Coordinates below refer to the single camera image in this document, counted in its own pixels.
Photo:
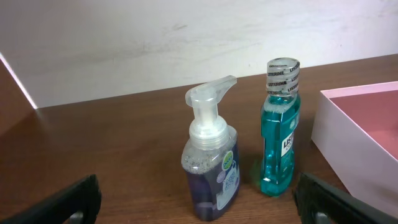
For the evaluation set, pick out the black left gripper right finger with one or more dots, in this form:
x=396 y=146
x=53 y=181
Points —
x=320 y=202

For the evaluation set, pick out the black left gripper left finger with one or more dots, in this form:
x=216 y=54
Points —
x=82 y=198

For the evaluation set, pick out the teal Listerine mouthwash bottle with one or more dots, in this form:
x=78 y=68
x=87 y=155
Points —
x=279 y=119

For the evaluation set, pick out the purple foaming soap pump bottle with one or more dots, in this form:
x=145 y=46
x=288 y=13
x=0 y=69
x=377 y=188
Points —
x=210 y=157

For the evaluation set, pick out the pink cardboard box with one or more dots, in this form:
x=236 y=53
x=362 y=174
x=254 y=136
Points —
x=355 y=129

